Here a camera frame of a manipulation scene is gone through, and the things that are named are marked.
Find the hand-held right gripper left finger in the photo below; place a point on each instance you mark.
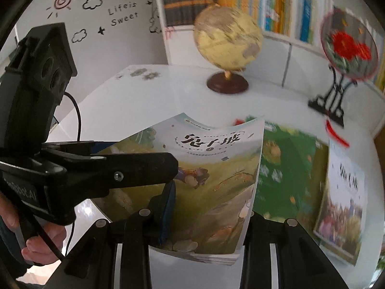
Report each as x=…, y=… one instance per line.
x=169, y=207

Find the dark green picture book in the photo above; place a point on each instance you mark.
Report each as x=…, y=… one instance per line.
x=285, y=183

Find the red tassel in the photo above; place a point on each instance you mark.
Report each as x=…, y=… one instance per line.
x=334, y=133

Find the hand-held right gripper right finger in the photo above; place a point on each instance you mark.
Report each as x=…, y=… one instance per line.
x=259, y=234

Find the white bookshelf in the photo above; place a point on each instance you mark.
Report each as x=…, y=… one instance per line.
x=186, y=46

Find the row of dark grey books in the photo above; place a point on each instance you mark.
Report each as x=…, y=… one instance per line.
x=186, y=3

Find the yellow desk globe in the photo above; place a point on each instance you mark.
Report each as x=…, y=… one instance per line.
x=225, y=36

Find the round red flower ornament stand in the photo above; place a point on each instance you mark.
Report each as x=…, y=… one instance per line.
x=346, y=45

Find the row of yellow orange books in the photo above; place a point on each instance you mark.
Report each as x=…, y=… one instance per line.
x=252, y=0

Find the row of blue white books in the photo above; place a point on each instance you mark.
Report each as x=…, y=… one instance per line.
x=312, y=15

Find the white picture book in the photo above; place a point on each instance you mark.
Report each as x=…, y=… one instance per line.
x=343, y=195

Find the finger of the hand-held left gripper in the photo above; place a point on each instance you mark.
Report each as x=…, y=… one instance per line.
x=72, y=148
x=120, y=170

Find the yellow green picture book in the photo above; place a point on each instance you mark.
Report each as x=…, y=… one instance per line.
x=210, y=180

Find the person's left hand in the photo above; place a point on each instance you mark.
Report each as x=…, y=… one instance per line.
x=36, y=243

